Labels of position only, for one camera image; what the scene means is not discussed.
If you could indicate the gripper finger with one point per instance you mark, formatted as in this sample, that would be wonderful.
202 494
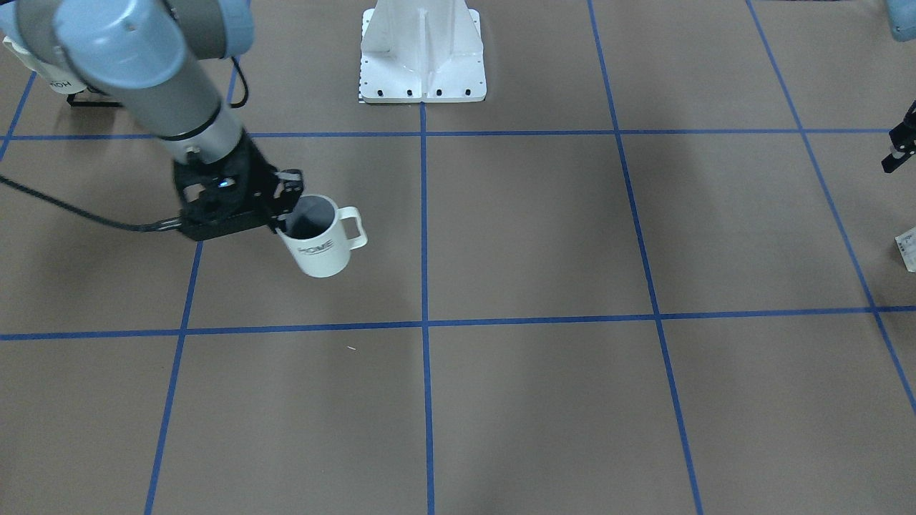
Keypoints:
902 138

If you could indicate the white mug dark interior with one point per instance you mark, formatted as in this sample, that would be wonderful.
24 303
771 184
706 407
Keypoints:
321 236

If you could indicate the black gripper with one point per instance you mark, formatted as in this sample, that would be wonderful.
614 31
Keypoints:
259 174

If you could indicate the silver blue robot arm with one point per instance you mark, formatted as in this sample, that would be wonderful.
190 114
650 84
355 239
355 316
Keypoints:
146 56

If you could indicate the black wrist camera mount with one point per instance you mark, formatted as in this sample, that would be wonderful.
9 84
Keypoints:
206 197

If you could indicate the white mug with lettering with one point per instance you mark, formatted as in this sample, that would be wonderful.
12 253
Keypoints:
58 79

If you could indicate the black wire cup rack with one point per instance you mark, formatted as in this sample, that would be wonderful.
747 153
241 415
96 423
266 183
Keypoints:
91 99

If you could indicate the milk carton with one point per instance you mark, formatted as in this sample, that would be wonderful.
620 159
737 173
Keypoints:
906 246

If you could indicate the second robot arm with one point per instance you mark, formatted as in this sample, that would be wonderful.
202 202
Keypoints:
901 22

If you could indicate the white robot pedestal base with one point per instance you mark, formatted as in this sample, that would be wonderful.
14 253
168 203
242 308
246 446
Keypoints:
421 51

